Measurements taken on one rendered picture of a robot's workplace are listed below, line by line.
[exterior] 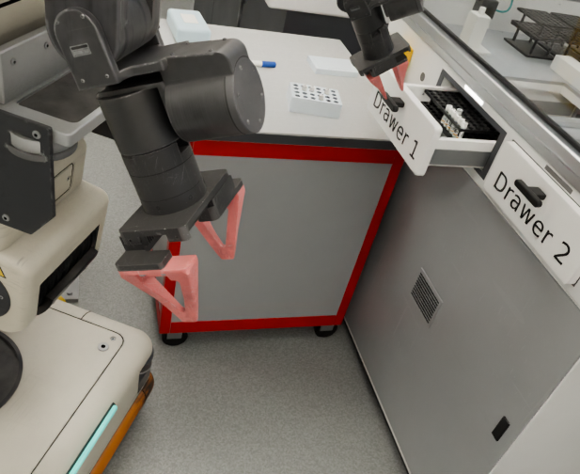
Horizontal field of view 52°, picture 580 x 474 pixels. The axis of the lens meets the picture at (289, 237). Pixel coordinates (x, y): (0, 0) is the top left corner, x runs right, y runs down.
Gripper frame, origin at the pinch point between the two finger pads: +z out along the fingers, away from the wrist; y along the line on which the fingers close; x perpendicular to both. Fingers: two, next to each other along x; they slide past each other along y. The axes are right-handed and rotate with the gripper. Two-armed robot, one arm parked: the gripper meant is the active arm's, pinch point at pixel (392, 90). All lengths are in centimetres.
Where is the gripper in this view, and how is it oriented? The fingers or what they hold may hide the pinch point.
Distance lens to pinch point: 121.1
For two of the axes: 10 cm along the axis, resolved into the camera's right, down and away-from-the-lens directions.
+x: -2.3, -6.3, 7.4
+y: 8.9, -4.4, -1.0
